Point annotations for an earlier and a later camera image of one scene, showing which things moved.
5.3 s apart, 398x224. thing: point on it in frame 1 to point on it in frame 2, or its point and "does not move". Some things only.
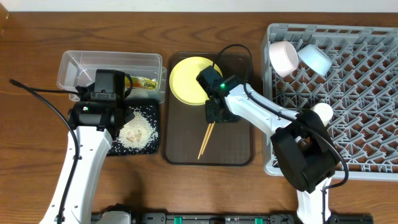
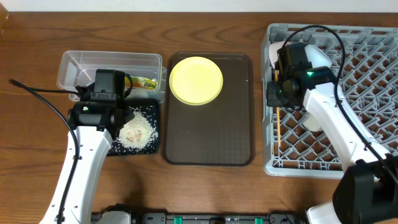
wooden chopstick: x=204 y=140 to x=278 y=109
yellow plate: x=183 y=80 does not move
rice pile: x=138 y=133 does not move
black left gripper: x=103 y=95 does not move
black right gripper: x=218 y=114 to x=278 y=101
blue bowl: x=316 y=58 does not move
